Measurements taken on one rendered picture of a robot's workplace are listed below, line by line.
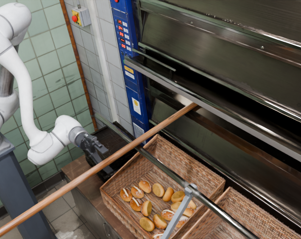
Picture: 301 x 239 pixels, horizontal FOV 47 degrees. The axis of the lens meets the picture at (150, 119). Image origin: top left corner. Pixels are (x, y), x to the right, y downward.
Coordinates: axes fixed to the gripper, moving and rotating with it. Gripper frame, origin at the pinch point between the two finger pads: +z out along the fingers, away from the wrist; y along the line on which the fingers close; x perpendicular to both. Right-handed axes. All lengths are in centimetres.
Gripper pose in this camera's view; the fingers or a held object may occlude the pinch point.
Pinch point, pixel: (106, 160)
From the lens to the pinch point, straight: 154.9
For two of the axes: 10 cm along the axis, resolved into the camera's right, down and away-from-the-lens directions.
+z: 6.4, 4.2, -6.4
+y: 1.1, 7.8, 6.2
